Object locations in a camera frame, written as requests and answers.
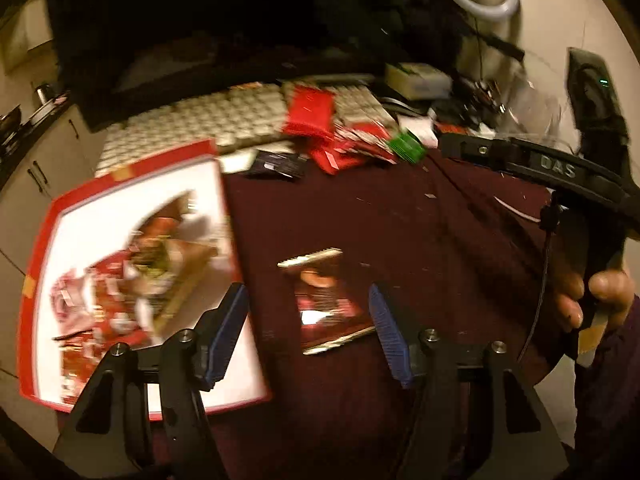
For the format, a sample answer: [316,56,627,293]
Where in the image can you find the tangle of cables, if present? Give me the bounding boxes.
[447,79,507,127]

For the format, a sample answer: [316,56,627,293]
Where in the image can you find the small white packet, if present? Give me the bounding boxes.
[219,152,254,176]

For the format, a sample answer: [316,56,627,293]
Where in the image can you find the clear plastic bag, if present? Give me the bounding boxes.
[504,81,562,137]

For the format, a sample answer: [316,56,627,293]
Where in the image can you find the black snack packet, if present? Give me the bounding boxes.
[245,150,307,180]

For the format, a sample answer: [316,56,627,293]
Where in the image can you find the dark brown snack packet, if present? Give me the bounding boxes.
[277,247,377,357]

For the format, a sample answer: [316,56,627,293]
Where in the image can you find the black mount bar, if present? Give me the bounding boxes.
[480,32,526,61]

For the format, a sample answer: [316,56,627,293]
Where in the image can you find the green snack packet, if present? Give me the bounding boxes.
[387,129,428,163]

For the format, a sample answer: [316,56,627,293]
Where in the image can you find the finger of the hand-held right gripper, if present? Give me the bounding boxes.
[439,132,523,176]

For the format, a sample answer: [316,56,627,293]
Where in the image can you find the person's right hand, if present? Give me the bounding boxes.
[552,267,637,333]

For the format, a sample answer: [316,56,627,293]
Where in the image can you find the black frying pan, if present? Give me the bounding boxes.
[0,105,24,136]

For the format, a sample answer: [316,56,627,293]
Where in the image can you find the white base cabinets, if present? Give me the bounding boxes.
[0,105,107,376]

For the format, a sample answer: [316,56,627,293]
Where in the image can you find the heap of red white packets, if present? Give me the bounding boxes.
[307,120,401,176]

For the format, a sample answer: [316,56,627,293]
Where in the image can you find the red cardboard box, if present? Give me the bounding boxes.
[17,140,273,421]

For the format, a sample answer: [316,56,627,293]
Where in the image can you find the white wall cabinets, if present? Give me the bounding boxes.
[0,0,52,72]

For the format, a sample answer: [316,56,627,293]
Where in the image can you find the white small box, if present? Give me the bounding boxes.
[385,62,453,101]

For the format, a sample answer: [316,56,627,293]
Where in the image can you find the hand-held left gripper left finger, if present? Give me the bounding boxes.
[52,282,251,480]

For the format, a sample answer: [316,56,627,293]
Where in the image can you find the black kitchen countertop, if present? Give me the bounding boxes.
[0,92,71,186]

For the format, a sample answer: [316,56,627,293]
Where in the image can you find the beige computer keyboard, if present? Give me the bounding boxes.
[95,80,401,178]

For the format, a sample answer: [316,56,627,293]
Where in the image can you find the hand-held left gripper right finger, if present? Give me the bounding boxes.
[368,282,568,480]

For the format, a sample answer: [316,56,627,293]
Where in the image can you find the white paper card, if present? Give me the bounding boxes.
[399,116,437,144]

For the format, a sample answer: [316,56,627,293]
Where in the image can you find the plain red snack packet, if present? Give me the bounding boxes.
[281,85,337,142]

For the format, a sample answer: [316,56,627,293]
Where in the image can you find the person's right forearm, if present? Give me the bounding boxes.
[574,294,640,480]

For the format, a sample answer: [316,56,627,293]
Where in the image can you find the black hanging cable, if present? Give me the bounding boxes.
[517,195,561,363]

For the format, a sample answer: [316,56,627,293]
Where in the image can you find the maroon table mat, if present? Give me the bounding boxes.
[150,150,586,480]

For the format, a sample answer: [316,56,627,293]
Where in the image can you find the pile of boxed red snacks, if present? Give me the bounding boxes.
[50,192,221,406]

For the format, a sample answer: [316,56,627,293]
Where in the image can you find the black computer monitor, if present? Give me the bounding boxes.
[45,0,416,133]

